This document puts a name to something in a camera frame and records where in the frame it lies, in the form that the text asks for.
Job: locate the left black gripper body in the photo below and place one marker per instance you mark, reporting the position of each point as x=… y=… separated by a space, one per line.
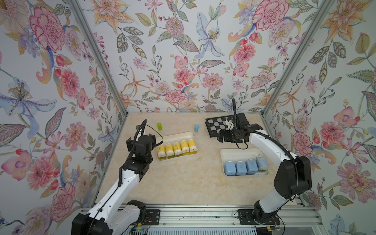
x=152 y=142

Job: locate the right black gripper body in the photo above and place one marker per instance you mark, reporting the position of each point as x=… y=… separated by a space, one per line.
x=232 y=136

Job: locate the yellow sharpener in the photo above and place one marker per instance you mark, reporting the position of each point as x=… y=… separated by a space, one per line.
x=192 y=146
x=177 y=149
x=185 y=147
x=161 y=153
x=169 y=150

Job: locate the white tray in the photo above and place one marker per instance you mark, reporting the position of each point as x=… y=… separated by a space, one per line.
x=235 y=155
x=171 y=139

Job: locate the blue sharpener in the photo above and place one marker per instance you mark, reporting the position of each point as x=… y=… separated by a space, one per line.
x=241 y=168
x=252 y=167
x=262 y=163
x=230 y=169

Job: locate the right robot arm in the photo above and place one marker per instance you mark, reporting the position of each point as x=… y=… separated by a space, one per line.
x=293 y=175

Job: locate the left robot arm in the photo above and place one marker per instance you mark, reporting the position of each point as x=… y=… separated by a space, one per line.
x=106 y=217

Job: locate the black white checkerboard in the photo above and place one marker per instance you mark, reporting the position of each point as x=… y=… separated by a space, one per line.
x=216 y=124

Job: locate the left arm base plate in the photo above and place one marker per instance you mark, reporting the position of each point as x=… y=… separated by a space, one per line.
x=152 y=218

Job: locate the aluminium mounting rail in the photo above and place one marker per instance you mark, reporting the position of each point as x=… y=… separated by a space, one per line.
x=210 y=220

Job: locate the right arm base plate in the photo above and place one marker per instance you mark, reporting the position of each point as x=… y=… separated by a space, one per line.
x=249 y=218

